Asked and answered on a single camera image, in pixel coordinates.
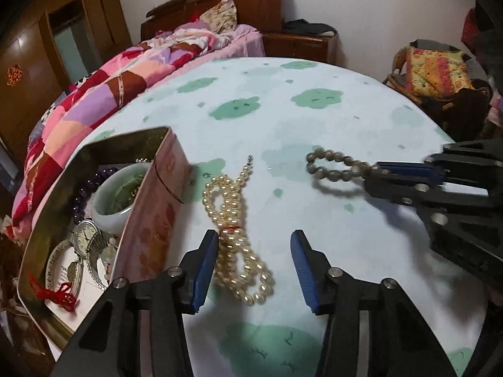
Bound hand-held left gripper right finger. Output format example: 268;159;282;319
290;230;458;377

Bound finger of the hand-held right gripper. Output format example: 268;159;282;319
363;178;503;287
376;139;503;189

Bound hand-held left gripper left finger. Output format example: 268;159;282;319
51;230;220;377

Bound pearl necklace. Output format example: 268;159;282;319
202;156;276;306

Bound pink tin box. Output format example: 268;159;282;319
18;126;193;350

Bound grey bead bracelet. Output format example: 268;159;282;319
306;149;390;184

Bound pale jade bangle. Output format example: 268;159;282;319
91;162;155;235

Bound silver wristwatch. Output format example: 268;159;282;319
65;220;115;295

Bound dark cloth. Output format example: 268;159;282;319
422;88;490;142

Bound wicker chair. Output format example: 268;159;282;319
383;39;492;136

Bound colourful patterned cushion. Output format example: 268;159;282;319
405;47;476;99

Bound white paper booklet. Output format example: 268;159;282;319
45;259;111;332

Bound red hanging garment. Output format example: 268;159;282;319
462;8;479;48

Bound wooden nightstand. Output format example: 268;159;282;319
263;31;339;65

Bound dark folded clothes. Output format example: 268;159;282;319
283;19;338;35

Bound patchwork quilt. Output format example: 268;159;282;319
12;27;240;240

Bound pink bedsheet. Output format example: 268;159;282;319
220;24;266;57

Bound wooden bed headboard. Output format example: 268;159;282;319
141;0;287;42

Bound floral pillow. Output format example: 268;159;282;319
200;0;238;34

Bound wooden wardrobe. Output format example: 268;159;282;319
0;0;132;173

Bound purple bead bracelet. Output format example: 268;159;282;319
71;166;119;222

